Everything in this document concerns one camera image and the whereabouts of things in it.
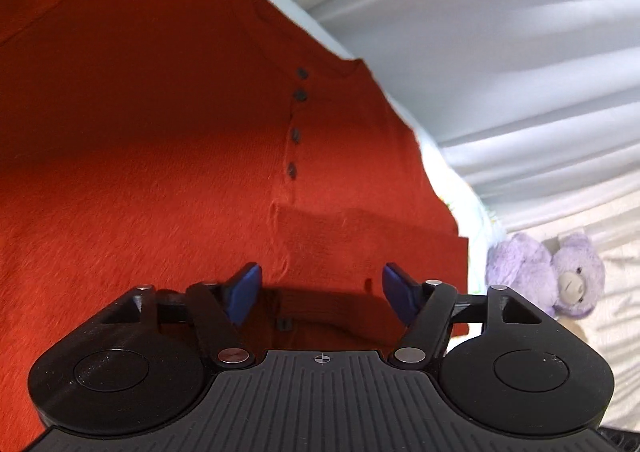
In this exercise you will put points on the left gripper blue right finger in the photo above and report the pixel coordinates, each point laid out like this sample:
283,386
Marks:
425,309

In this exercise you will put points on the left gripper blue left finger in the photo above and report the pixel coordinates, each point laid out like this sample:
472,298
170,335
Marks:
217,310

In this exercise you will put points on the red knit henley sweater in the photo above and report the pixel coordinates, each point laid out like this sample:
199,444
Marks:
174,141

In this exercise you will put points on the purple plush teddy bear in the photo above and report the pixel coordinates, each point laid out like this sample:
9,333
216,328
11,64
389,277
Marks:
568,282

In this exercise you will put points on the floral white bed sheet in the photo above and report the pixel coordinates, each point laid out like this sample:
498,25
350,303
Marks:
615,311

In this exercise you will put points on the white pleated curtain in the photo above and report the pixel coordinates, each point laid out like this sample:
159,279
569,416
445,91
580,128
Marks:
475,47

